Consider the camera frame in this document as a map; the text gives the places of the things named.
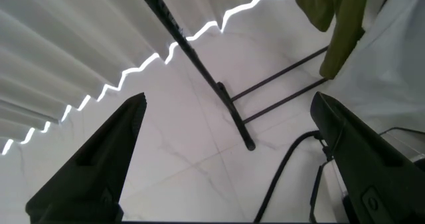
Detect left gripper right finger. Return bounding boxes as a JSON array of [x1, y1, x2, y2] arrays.
[[309, 91, 425, 223]]

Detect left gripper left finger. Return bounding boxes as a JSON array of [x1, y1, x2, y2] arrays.
[[25, 92, 147, 223]]

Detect pale grey shorts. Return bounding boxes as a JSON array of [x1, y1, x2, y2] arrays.
[[327, 0, 425, 135]]

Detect green printed shirt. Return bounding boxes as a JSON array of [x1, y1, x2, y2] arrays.
[[291, 0, 372, 80]]

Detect black clothes rack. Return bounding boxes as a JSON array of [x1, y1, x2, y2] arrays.
[[142, 0, 399, 152]]

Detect white curtain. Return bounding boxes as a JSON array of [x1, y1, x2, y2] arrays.
[[0, 0, 290, 155]]

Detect black cable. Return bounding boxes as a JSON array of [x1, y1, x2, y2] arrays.
[[308, 139, 336, 223], [254, 130, 322, 223]]

